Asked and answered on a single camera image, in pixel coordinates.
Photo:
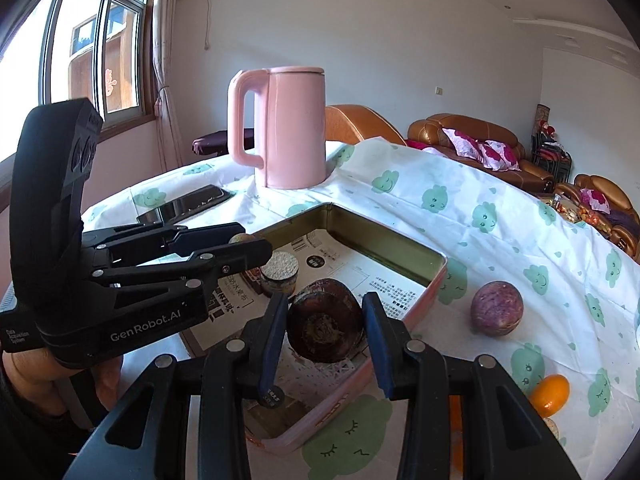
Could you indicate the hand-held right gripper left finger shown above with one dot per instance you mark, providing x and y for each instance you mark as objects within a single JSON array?
[{"x": 272, "y": 340}]

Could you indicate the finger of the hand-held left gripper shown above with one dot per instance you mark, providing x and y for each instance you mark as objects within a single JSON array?
[
  {"x": 210, "y": 237},
  {"x": 245, "y": 255}
]

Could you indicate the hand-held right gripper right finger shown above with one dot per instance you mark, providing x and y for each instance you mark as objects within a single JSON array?
[{"x": 377, "y": 340}]

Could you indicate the dark brown round fruit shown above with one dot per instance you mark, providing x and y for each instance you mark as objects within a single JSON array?
[
  {"x": 241, "y": 238},
  {"x": 325, "y": 320}
]

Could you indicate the pink metal tin box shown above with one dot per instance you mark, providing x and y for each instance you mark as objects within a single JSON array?
[{"x": 380, "y": 240}]

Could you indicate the orange tangerine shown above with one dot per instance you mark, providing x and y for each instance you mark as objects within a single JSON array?
[
  {"x": 456, "y": 410},
  {"x": 550, "y": 395}
]

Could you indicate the purple passion fruit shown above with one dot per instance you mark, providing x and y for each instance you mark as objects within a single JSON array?
[{"x": 497, "y": 307}]

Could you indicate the cut fruit with white flesh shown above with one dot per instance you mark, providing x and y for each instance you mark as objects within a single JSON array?
[{"x": 551, "y": 427}]

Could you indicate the person's left forearm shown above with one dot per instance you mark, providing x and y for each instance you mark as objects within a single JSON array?
[{"x": 30, "y": 452}]

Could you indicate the person's left hand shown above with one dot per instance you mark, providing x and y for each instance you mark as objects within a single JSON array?
[{"x": 30, "y": 380}]

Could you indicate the black smartphone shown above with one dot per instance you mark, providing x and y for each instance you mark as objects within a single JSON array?
[{"x": 195, "y": 202}]

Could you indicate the printed paper leaflet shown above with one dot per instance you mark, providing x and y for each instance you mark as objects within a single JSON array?
[{"x": 360, "y": 280}]

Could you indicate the stool with purple cushion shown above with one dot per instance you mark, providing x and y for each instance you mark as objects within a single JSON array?
[{"x": 215, "y": 140}]

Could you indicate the pink electric kettle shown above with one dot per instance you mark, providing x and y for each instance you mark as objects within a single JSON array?
[{"x": 295, "y": 130}]

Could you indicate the pink curtain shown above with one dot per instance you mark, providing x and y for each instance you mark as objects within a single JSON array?
[{"x": 165, "y": 85}]

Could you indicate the window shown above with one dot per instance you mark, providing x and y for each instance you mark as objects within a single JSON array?
[{"x": 120, "y": 60}]

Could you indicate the brown leather chair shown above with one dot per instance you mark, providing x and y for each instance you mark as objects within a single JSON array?
[{"x": 360, "y": 122}]

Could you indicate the white magenta floral pillow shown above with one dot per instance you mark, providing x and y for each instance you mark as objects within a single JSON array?
[
  {"x": 500, "y": 155},
  {"x": 595, "y": 200},
  {"x": 462, "y": 145}
]

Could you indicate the brown leather sofa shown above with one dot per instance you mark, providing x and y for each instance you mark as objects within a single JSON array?
[{"x": 435, "y": 130}]

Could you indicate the cluttered coffee table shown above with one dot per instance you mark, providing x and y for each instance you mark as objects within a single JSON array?
[{"x": 570, "y": 210}]

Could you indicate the stacked dark chairs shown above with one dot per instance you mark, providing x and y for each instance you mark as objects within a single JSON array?
[{"x": 550, "y": 160}]

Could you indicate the red plush toy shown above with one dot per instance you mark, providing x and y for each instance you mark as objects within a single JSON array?
[{"x": 550, "y": 131}]

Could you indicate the brown leather armchair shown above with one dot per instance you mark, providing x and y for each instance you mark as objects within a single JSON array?
[{"x": 600, "y": 185}]

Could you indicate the tall woven basket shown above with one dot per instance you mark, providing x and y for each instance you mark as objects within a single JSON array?
[{"x": 543, "y": 115}]

